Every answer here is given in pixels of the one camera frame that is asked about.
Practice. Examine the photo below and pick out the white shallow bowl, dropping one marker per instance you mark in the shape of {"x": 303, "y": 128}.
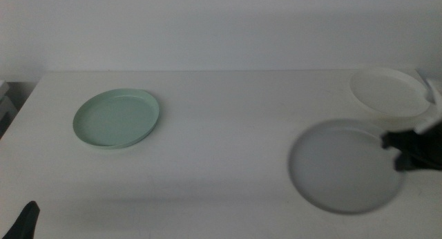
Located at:
{"x": 388, "y": 94}

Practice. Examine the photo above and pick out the mint green shallow bowl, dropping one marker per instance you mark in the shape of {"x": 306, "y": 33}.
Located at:
{"x": 115, "y": 119}

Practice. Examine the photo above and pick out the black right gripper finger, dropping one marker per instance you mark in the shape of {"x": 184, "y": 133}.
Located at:
{"x": 390, "y": 140}

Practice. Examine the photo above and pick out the grey shallow bowl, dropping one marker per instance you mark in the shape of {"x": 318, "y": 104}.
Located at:
{"x": 342, "y": 166}

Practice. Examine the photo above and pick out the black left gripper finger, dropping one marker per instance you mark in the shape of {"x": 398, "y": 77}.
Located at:
{"x": 25, "y": 220}

